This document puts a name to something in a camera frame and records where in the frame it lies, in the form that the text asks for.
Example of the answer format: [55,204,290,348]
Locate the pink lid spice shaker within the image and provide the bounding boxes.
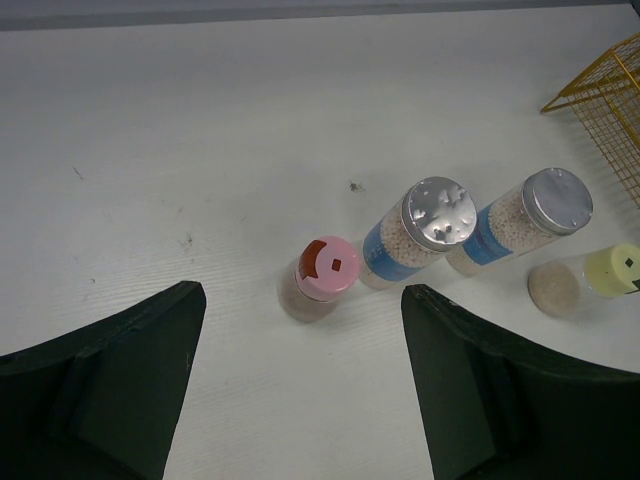
[277,236,361,323]

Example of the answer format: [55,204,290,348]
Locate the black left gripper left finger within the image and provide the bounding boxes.
[1,281,206,479]

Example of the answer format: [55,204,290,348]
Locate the silver lid jar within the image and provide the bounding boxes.
[446,168,593,276]
[360,176,477,290]

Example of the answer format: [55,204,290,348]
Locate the silver lid jar left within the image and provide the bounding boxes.
[360,176,477,290]

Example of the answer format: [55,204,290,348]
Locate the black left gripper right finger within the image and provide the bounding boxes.
[401,285,639,479]

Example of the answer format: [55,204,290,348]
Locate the gold wire basket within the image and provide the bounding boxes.
[541,34,639,203]

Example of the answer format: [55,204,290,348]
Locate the silver lid jar right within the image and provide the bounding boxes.
[446,168,593,276]

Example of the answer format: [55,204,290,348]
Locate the yellow lid spice shaker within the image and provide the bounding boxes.
[527,243,639,318]

